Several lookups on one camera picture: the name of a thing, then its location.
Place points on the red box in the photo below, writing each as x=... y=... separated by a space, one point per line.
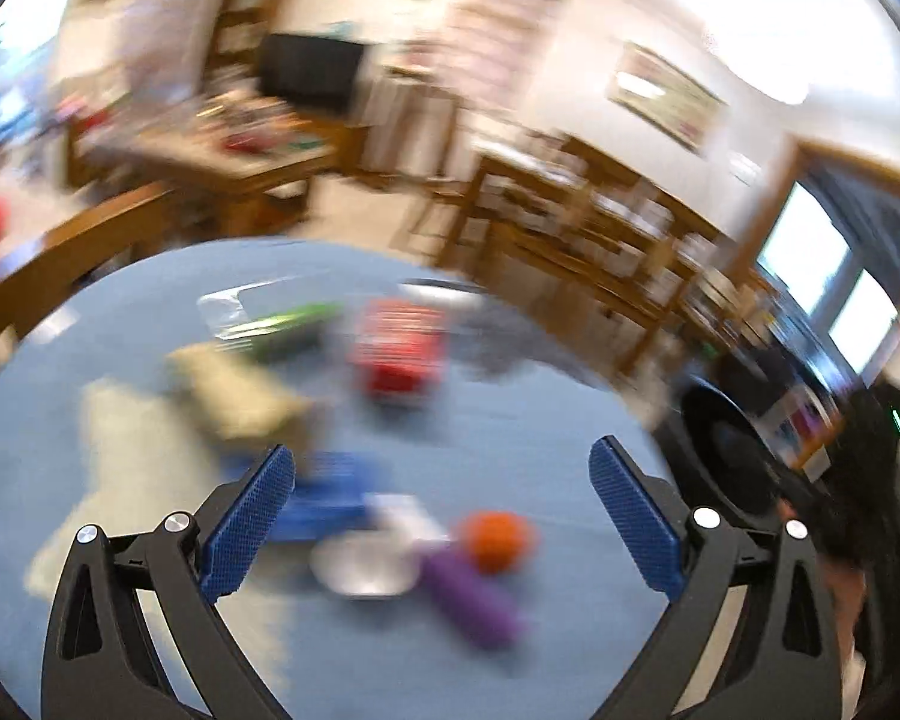
x=399 y=349

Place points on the person's right forearm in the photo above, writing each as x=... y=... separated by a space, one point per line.
x=844 y=607

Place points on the purple cylinder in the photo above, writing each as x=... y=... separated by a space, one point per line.
x=472 y=600

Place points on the black television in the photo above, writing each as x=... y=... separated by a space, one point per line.
x=311 y=75

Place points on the grey cloth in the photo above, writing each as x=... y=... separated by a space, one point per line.
x=510 y=337

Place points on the long wooden table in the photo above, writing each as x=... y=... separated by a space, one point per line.
x=592 y=232

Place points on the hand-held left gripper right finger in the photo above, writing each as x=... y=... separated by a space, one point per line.
x=634 y=517

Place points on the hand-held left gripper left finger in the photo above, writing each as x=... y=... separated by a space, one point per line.
x=247 y=525

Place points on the blue packet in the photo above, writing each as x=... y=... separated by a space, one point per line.
x=330 y=491

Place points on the small white paper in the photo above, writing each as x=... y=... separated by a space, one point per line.
x=409 y=517

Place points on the wooden door frame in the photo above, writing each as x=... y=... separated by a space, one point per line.
x=810 y=157

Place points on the wall posters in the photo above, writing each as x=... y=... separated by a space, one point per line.
x=506 y=37

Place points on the black plastic bin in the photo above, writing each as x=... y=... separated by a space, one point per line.
x=735 y=457

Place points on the green packet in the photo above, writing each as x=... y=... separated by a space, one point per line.
x=292 y=319

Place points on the bright window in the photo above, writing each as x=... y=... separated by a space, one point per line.
x=802 y=255

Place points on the beige paper bag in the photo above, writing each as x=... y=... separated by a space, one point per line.
x=240 y=397

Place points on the clear plastic wrapper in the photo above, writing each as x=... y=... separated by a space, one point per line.
x=221 y=311

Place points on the framed wall picture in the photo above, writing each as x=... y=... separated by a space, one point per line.
x=667 y=94

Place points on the wooden bookshelf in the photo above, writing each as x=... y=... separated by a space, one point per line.
x=244 y=22

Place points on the orange ball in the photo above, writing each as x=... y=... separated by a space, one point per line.
x=496 y=541

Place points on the cluttered wooden table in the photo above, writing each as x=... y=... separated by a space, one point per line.
x=217 y=157

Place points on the curved wooden chair back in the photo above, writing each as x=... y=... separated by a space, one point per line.
x=67 y=240

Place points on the large white paper sheet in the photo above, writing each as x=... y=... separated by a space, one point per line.
x=120 y=450

